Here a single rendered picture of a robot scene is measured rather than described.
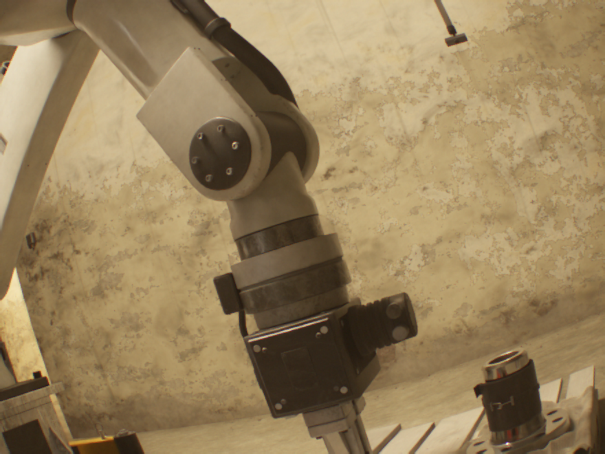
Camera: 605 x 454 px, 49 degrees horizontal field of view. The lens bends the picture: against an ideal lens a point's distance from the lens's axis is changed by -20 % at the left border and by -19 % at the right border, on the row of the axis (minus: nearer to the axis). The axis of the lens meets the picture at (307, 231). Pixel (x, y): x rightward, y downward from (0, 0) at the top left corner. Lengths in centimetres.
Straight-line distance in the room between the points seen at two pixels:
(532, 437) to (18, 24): 139
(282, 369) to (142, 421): 394
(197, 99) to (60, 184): 400
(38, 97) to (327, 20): 271
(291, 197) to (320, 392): 28
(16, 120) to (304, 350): 100
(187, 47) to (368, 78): 291
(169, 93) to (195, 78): 5
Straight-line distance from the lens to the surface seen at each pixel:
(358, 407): 121
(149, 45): 124
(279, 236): 112
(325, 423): 112
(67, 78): 169
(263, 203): 113
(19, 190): 180
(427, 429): 225
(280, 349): 108
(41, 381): 203
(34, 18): 144
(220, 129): 111
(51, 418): 205
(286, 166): 115
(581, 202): 386
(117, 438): 216
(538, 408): 162
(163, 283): 462
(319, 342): 106
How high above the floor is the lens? 69
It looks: 3 degrees up
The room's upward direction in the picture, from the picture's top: 18 degrees counter-clockwise
